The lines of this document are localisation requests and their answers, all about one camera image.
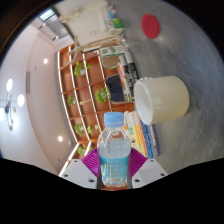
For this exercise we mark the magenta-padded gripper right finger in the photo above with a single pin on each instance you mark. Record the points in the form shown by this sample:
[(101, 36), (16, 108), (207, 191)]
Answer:
[(148, 171)]

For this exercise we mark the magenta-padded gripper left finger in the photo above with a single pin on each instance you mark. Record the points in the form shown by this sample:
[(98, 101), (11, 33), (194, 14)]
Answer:
[(78, 173)]

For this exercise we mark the clear water bottle blue cap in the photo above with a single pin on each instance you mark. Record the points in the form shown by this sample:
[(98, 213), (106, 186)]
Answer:
[(114, 156)]

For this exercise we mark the stack of colourful books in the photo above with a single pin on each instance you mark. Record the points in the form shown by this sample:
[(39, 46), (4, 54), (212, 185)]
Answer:
[(141, 135)]

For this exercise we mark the recessed ceiling spotlight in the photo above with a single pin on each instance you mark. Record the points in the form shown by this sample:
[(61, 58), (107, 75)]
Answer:
[(45, 61), (60, 138)]

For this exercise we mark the cream ceramic mug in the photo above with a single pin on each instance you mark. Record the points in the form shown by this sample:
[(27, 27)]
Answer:
[(166, 98)]

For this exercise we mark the wooden shelf unit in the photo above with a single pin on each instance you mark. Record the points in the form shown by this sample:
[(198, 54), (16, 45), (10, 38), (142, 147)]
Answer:
[(83, 90)]

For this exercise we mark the chair with dark jacket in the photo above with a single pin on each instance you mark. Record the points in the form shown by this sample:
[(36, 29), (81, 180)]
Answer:
[(116, 88)]

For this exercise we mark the ceiling chandelier lights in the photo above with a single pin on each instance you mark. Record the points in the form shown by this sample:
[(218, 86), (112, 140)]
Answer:
[(10, 103)]

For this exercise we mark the stack of dark books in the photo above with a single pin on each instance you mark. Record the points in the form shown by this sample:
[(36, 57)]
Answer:
[(130, 75)]

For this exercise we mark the tan chair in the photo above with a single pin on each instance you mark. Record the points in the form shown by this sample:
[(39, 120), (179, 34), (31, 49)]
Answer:
[(110, 61)]

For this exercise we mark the tall green white carton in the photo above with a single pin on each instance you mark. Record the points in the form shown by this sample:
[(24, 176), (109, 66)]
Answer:
[(112, 51)]

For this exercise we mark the wooden artist mannequin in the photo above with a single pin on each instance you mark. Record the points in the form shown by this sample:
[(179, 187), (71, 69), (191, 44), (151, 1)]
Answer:
[(96, 44)]

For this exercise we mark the white partition with dark top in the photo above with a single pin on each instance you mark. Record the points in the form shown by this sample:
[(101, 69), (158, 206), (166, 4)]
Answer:
[(91, 28)]

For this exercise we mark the flat round red coaster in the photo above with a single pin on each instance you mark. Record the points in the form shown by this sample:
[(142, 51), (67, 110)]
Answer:
[(150, 26)]

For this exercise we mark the grey curtain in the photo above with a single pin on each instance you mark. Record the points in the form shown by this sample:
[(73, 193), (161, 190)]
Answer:
[(55, 25)]

